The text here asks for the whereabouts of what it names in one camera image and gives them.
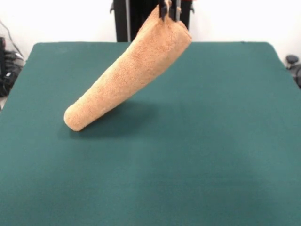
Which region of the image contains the thin grey cable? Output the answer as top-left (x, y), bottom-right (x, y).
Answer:
top-left (0, 20), bottom-right (24, 57)

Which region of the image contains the black box device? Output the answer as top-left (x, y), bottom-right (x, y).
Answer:
top-left (0, 36), bottom-right (6, 71)

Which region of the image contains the black upright stand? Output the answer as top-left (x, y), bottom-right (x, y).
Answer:
top-left (109, 0), bottom-right (195, 43)

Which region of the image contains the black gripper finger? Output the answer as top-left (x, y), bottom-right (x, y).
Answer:
top-left (169, 0), bottom-right (182, 23)
top-left (158, 0), bottom-right (168, 19)

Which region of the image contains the tan terry towel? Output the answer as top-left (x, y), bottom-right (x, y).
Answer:
top-left (63, 0), bottom-right (191, 132)

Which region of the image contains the dark green table cloth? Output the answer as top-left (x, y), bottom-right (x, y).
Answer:
top-left (0, 41), bottom-right (301, 226)

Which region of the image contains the black coiled cable bundle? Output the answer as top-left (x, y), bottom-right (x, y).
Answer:
top-left (0, 50), bottom-right (25, 97)

